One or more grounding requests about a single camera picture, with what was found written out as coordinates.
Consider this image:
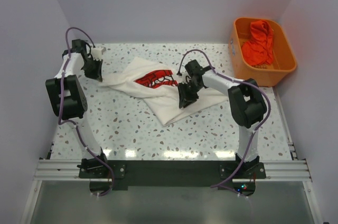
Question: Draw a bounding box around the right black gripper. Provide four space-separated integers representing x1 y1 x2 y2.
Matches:
177 81 203 108

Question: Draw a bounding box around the white coca-cola t shirt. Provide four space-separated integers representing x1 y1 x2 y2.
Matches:
100 57 227 126

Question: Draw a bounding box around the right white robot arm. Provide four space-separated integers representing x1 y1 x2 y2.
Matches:
178 60 270 178

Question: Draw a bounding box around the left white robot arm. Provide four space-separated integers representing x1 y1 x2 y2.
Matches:
45 39 109 178

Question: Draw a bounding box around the orange t shirt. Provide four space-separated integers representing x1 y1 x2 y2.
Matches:
241 20 274 67

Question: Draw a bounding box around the orange plastic basket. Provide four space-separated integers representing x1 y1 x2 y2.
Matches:
228 17 297 87

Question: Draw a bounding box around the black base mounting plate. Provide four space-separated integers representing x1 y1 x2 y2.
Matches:
78 160 267 192

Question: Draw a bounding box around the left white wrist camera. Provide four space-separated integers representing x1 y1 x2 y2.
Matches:
91 46 106 61

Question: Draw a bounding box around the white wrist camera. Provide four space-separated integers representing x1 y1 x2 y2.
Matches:
181 73 191 83
91 46 106 61

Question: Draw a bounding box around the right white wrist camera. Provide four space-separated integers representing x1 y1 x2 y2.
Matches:
181 73 191 83

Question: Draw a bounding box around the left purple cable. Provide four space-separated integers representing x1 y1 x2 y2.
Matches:
58 26 116 198

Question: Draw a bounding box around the purple cable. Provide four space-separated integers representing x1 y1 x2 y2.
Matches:
58 26 116 198
177 50 273 194

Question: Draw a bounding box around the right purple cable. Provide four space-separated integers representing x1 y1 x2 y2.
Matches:
177 50 273 194

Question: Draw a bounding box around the aluminium frame rail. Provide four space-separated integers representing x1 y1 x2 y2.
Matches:
34 142 312 182

